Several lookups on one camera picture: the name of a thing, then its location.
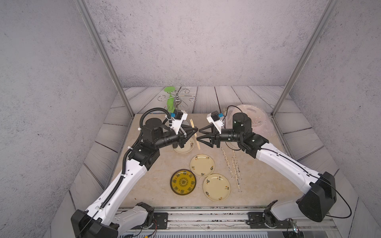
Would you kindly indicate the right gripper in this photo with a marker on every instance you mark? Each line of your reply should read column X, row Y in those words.
column 217, row 136

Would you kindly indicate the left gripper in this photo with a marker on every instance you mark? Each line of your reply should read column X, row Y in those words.
column 182, row 133

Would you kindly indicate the disposable chopsticks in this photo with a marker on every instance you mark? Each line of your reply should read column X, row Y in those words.
column 195, row 134

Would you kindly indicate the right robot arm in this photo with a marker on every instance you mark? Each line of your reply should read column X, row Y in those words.
column 319, row 194

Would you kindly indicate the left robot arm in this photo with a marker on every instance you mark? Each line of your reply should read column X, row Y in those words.
column 100, row 219

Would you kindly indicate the wrapped chopsticks on table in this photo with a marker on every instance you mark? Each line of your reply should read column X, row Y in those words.
column 227, row 163
column 236, row 172
column 237, row 167

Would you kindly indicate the cream plate with black spot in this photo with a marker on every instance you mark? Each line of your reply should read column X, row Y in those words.
column 188, row 147

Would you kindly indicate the cream floral plate middle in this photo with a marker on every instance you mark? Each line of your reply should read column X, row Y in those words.
column 202, row 165

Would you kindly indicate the cream floral plate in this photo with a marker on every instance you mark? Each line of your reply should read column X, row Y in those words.
column 216, row 187
column 202, row 165

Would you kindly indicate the green plastic spoon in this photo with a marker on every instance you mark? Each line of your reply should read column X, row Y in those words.
column 172, row 92

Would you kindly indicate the silver metal hook stand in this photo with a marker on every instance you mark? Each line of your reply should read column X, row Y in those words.
column 180, row 103

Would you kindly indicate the yellow patterned plate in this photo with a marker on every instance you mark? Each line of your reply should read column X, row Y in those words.
column 183, row 182

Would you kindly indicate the cream floral plate front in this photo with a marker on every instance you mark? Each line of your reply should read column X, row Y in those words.
column 216, row 187

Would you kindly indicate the white bucket with pink bag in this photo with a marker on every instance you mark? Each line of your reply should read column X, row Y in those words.
column 261, row 123

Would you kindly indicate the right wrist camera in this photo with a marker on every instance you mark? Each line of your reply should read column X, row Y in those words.
column 216, row 119

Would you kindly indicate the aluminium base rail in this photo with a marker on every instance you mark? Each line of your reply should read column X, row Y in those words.
column 226, row 223

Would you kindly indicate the left aluminium frame post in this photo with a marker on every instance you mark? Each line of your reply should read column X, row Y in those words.
column 86, row 16

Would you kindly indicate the aluminium frame post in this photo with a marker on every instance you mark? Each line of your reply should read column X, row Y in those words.
column 316, row 34
column 86, row 16

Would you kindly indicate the right aluminium frame post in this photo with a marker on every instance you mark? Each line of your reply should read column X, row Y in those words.
column 316, row 34

